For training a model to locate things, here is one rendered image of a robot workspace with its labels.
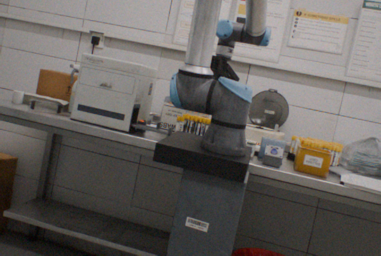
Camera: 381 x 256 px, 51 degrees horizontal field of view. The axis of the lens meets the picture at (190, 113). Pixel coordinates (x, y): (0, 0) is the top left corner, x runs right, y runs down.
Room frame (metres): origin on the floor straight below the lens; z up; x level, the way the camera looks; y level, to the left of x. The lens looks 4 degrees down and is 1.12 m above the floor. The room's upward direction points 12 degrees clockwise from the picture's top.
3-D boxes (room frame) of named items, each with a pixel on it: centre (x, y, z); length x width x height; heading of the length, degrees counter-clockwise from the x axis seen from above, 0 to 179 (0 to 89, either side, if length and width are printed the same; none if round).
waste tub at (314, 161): (1.64, -0.53, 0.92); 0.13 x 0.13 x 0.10; 77
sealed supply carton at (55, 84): (2.22, 0.67, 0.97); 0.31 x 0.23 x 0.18; 73
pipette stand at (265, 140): (1.69, -0.37, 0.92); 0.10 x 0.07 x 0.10; 86
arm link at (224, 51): (1.70, -0.09, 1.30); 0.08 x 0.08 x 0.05
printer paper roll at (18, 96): (1.93, 0.84, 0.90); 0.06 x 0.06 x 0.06; 80
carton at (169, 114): (2.07, 0.00, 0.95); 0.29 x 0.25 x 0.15; 170
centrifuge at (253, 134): (1.95, -0.35, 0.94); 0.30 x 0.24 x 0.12; 161
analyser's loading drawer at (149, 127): (1.71, 0.17, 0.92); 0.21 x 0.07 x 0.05; 80
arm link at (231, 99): (1.28, -0.12, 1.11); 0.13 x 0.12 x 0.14; 77
